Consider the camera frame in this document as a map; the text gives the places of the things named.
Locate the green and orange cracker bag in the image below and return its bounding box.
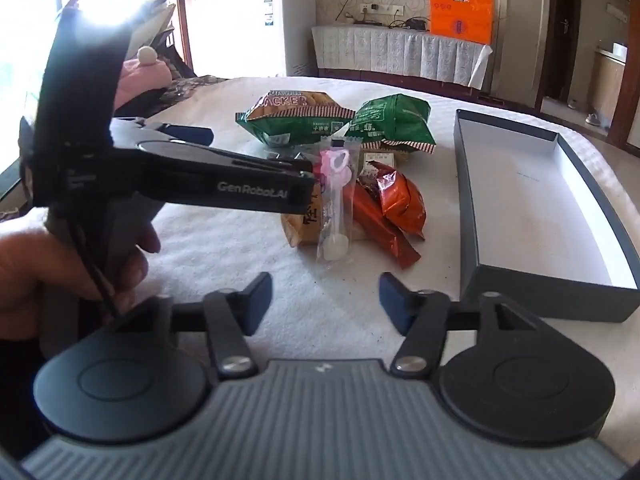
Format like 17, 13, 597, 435
235, 89, 357, 148

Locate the white lace cloth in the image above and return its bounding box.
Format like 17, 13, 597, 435
311, 24, 493, 92

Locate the pink plush toy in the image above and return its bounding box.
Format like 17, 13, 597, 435
112, 46, 173, 111

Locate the grey cardboard box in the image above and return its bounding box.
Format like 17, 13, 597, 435
452, 108, 640, 323

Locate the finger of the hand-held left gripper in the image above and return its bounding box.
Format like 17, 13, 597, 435
112, 117, 214, 145
235, 156, 316, 177

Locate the white wall socket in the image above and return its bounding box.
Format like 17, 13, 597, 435
361, 2, 405, 18

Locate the white chest freezer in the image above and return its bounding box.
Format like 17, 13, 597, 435
190, 0, 317, 78

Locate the clear pink candy packet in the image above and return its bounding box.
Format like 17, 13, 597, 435
316, 136, 361, 263

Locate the shiny orange snack packet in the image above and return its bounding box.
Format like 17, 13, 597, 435
377, 165, 428, 241

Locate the long orange snack packet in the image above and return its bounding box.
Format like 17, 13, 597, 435
350, 180, 421, 271

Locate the person's left hand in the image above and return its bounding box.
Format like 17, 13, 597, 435
0, 220, 162, 341

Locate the green snack bag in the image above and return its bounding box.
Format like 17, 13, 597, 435
345, 94, 437, 155

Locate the dark patterned cloth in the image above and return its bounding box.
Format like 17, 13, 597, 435
115, 76, 221, 118

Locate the dark wooden door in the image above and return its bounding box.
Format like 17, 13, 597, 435
544, 0, 573, 101

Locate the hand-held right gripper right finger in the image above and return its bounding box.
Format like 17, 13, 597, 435
379, 272, 548, 381

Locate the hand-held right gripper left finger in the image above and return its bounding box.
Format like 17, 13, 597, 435
115, 272, 273, 381

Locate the golden pastry packet white label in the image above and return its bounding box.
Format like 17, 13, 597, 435
280, 180, 326, 251

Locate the wooden kitchen cabinet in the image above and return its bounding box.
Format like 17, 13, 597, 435
592, 45, 628, 121

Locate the orange gift box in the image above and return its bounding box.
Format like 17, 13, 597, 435
427, 0, 493, 45

